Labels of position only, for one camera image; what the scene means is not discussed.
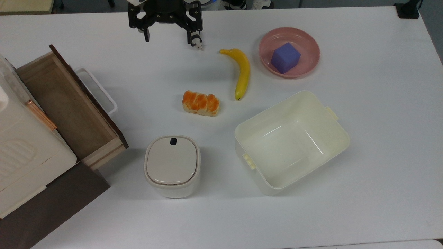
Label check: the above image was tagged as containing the toy bread loaf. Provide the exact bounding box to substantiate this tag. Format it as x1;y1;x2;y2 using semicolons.
182;90;220;117

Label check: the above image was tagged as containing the light wood board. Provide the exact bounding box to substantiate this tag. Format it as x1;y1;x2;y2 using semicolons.
0;0;54;15

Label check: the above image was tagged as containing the cream open plastic bin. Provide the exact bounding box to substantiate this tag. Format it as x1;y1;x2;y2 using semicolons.
234;90;351;197

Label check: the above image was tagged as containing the beige lidded trash can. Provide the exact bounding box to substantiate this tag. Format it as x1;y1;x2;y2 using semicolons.
144;135;201;199

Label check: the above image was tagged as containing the pink plastic plate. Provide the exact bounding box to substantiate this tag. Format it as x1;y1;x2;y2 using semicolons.
259;27;320;79

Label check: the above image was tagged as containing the wooden drawer with white handle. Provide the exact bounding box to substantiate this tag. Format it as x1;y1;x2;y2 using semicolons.
16;44;129;171

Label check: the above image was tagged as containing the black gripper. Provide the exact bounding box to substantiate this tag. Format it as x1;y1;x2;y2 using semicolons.
128;0;204;45

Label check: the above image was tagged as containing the purple cube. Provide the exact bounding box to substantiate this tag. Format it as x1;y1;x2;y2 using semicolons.
270;42;301;74

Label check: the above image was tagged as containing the yellow toy banana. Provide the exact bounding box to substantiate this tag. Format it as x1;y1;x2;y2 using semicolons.
219;48;251;101

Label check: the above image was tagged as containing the black table clamp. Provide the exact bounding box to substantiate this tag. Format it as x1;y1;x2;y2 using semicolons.
394;0;423;19

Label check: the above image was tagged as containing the panda figurine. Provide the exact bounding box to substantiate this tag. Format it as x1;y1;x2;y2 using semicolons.
191;34;204;51

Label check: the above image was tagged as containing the black white object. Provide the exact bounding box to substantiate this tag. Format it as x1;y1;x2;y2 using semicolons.
221;0;248;10

